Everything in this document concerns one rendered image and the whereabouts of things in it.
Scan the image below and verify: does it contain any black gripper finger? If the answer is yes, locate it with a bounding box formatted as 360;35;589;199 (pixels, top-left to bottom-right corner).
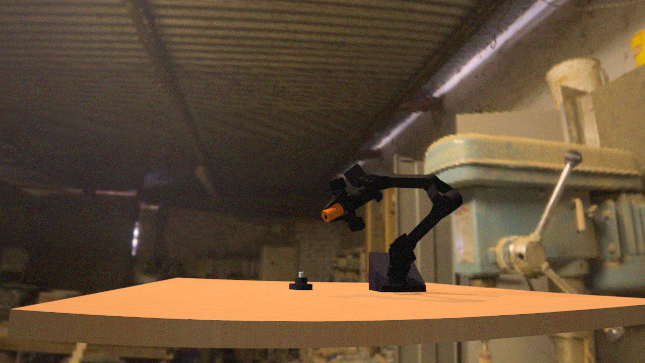
330;213;356;223
324;190;345;210

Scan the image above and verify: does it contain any orange knob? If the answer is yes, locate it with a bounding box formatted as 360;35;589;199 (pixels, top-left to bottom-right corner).
321;203;344;222

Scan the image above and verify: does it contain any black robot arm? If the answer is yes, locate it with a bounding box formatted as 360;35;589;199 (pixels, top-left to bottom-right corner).
344;164;463;284

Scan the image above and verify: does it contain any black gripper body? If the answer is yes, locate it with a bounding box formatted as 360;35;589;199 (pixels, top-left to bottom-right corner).
329;176;368;232

